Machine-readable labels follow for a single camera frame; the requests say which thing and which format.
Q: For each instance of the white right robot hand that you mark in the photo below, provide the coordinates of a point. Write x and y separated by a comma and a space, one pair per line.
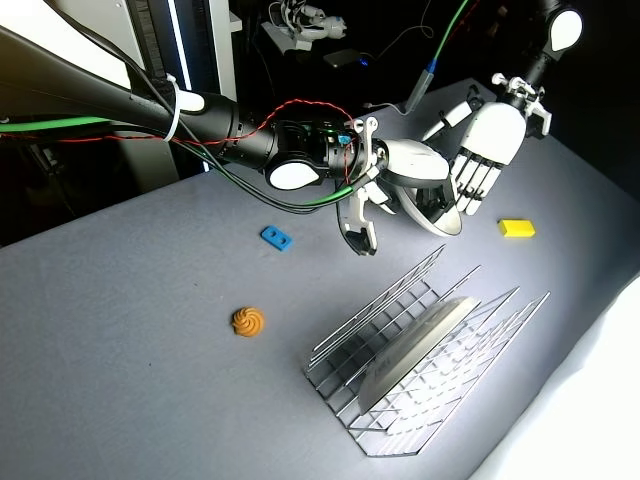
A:
415, 160

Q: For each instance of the white plate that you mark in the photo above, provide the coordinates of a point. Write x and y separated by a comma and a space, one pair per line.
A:
445, 222
415, 345

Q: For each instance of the yellow rectangular block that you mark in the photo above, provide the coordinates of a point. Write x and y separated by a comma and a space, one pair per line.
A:
517, 228

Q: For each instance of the black box with blue light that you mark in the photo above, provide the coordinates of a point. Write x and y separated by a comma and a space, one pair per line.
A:
342, 58

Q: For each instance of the blue two-hole block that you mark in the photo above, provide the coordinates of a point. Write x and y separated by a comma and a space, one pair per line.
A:
278, 237

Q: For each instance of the spare white robot hand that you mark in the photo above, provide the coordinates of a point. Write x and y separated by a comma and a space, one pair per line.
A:
315, 25

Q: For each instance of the orange swirl cookie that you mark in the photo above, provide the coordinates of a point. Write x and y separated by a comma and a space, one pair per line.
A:
248, 322

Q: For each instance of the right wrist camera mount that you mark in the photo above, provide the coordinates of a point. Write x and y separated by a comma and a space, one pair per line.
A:
357, 210

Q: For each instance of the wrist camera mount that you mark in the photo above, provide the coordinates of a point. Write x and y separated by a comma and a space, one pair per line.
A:
357, 210
540, 120

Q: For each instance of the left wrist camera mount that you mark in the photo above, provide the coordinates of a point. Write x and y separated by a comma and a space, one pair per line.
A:
540, 120

